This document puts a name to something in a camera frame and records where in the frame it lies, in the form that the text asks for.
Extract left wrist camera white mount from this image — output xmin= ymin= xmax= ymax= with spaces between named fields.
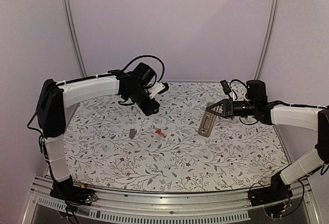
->
xmin=148 ymin=82 xmax=169 ymax=99

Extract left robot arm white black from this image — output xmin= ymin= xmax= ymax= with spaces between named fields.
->
xmin=33 ymin=63 xmax=169 ymax=200

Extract right black camera cable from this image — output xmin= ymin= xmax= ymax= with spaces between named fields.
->
xmin=229 ymin=79 xmax=259 ymax=126

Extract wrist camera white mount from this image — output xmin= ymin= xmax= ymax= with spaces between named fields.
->
xmin=148 ymin=82 xmax=169 ymax=99
xmin=220 ymin=80 xmax=237 ymax=101

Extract left aluminium frame post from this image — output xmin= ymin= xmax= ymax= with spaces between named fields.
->
xmin=62 ymin=0 xmax=87 ymax=77

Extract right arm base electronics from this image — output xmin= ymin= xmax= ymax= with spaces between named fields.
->
xmin=248 ymin=183 xmax=293 ymax=219

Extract grey remote battery cover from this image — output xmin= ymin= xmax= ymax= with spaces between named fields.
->
xmin=129 ymin=128 xmax=137 ymax=139

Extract right aluminium frame post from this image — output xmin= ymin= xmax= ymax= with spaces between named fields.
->
xmin=254 ymin=0 xmax=280 ymax=80

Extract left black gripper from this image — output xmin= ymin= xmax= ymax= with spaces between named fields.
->
xmin=126 ymin=87 xmax=161 ymax=117

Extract front aluminium rail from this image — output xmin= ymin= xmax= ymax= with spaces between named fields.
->
xmin=22 ymin=176 xmax=322 ymax=223

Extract floral patterned table mat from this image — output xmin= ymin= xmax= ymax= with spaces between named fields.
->
xmin=64 ymin=83 xmax=288 ymax=192

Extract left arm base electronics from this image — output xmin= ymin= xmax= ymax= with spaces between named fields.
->
xmin=50 ymin=179 xmax=98 ymax=206

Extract grey white remote control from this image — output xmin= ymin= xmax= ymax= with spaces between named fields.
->
xmin=198 ymin=109 xmax=216 ymax=138

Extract left black camera cable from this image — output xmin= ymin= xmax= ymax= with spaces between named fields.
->
xmin=122 ymin=55 xmax=165 ymax=82

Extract black camera cable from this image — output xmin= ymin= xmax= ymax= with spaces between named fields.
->
xmin=122 ymin=55 xmax=165 ymax=82
xmin=229 ymin=79 xmax=259 ymax=126

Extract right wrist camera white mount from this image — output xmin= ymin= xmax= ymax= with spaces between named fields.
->
xmin=220 ymin=80 xmax=237 ymax=101

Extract orange battery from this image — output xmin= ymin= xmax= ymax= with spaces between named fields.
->
xmin=156 ymin=129 xmax=166 ymax=137

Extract aluminium frame post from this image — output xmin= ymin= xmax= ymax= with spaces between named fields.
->
xmin=62 ymin=0 xmax=87 ymax=77
xmin=254 ymin=0 xmax=280 ymax=80

